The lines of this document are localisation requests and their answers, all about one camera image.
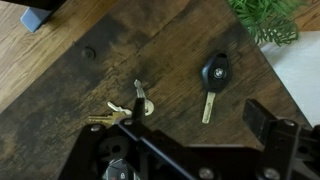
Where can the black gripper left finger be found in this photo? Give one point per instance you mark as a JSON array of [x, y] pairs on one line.
[[145, 151]]

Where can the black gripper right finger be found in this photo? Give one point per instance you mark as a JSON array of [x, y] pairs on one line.
[[290, 152]]

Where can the black BMW car key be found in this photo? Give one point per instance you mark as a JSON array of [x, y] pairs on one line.
[[216, 74]]

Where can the black chrome remote car key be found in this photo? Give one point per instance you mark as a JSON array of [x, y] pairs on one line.
[[118, 170]]

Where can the white area rug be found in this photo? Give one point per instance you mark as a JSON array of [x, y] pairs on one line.
[[298, 67]]

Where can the green potted palm plant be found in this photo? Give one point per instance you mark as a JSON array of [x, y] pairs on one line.
[[269, 21]]

